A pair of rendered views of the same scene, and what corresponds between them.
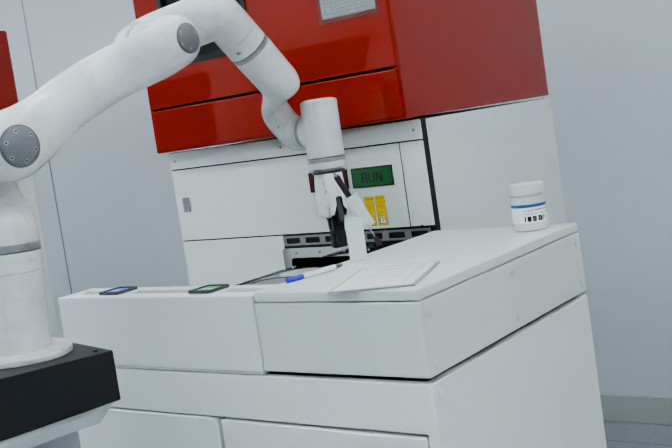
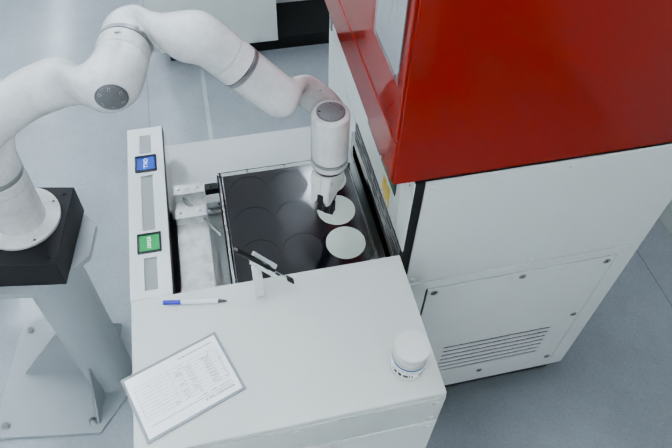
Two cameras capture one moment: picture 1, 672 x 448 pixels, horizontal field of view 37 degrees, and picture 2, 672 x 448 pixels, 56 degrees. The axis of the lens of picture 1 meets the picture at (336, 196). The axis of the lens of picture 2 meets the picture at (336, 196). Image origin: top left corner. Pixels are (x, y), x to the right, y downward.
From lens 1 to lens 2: 1.85 m
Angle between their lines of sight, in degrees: 56
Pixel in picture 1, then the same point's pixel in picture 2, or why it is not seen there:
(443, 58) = (494, 129)
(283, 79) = (267, 109)
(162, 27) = (82, 84)
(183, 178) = not seen: hidden behind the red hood
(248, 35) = (220, 73)
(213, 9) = (175, 47)
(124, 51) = (59, 82)
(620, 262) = not seen: outside the picture
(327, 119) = (323, 141)
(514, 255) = (307, 424)
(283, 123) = (306, 104)
